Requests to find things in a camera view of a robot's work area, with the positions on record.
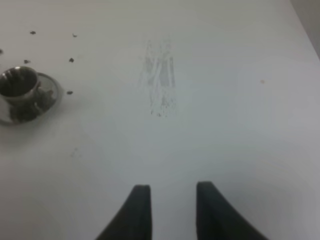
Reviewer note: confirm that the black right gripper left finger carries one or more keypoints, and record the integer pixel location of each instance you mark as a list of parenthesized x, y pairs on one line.
[(133, 221)]

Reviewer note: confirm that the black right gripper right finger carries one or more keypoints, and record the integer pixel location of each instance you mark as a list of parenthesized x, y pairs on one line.
[(216, 219)]

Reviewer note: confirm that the right stainless steel saucer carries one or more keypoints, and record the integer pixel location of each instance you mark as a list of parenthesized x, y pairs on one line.
[(46, 99)]

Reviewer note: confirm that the right stainless steel teacup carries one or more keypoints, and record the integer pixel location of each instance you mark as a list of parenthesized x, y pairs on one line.
[(18, 83)]

